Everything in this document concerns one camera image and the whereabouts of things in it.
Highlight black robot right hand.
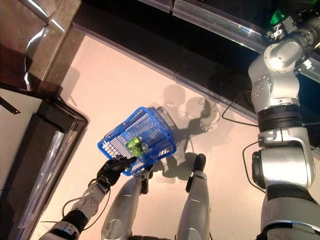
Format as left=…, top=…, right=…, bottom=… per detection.
left=283, top=8, right=320, bottom=33

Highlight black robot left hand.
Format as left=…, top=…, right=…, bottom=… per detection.
left=96, top=154, right=138, bottom=186

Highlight blue plastic shopping basket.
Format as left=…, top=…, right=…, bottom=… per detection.
left=96, top=106, right=177, bottom=177

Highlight silver robot left leg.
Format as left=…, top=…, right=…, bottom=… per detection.
left=100, top=163, right=154, bottom=240

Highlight silver robot leg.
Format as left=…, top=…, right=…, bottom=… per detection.
left=100, top=163, right=154, bottom=240
left=175, top=153, right=211, bottom=240

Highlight black glass-front cabinet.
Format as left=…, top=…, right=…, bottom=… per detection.
left=0, top=83, right=90, bottom=240

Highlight silver robot right leg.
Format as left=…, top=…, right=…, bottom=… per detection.
left=175, top=153, right=211, bottom=240

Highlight black store shelf unit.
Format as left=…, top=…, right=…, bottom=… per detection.
left=72, top=0, right=320, bottom=157

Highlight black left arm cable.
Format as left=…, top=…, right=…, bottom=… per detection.
left=61, top=189, right=111, bottom=231

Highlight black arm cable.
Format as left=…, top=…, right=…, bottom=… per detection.
left=61, top=189, right=111, bottom=231
left=221, top=96, right=266, bottom=195

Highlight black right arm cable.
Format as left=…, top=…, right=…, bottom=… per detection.
left=221, top=96, right=266, bottom=195

